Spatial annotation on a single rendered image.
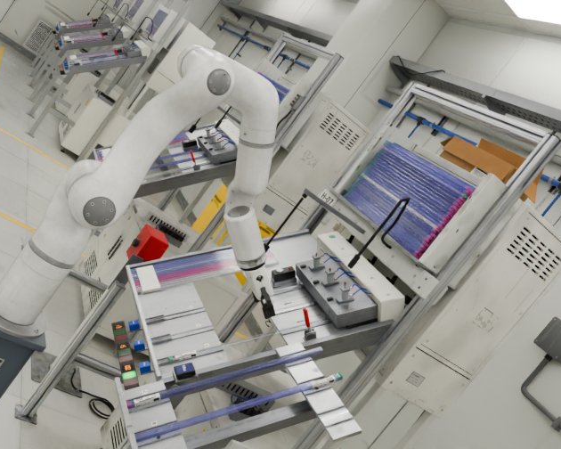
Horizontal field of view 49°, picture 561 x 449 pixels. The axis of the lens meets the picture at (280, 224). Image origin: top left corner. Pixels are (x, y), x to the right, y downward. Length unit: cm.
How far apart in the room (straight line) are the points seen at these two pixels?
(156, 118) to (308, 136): 179
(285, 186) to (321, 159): 24
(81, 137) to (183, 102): 489
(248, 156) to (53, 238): 50
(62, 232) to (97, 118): 476
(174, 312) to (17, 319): 59
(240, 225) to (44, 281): 49
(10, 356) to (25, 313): 11
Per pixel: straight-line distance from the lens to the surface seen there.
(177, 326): 196
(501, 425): 335
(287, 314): 196
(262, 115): 152
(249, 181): 157
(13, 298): 158
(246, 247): 165
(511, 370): 341
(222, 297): 337
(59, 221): 155
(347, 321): 187
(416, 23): 534
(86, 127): 627
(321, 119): 317
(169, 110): 144
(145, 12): 758
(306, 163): 321
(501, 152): 261
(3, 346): 162
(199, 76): 139
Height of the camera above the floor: 145
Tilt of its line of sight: 7 degrees down
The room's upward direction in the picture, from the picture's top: 37 degrees clockwise
